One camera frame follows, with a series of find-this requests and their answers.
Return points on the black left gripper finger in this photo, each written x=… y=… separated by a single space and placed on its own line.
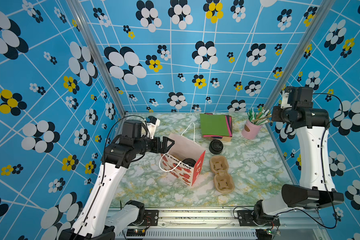
x=163 y=150
x=167 y=142

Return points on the black cup lid stack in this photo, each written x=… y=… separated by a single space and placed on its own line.
x=216 y=147

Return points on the red white paper bag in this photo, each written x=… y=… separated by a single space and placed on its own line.
x=185 y=158

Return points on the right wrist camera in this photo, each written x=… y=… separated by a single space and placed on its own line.
x=285 y=100

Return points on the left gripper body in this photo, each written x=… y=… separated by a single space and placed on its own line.
x=152 y=145

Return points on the brown pulp cup carrier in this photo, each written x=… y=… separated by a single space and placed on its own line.
x=223 y=181

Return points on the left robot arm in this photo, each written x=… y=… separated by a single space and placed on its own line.
x=137 y=138

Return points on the pink straw holder cup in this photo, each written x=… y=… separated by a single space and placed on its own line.
x=250 y=130

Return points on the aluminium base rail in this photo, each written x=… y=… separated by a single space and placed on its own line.
x=225 y=223

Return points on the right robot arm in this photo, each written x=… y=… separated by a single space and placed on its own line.
x=316 y=189

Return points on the colourful napkin stack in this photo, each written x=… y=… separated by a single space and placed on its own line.
x=218 y=127

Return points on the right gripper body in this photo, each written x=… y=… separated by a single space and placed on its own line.
x=280 y=115

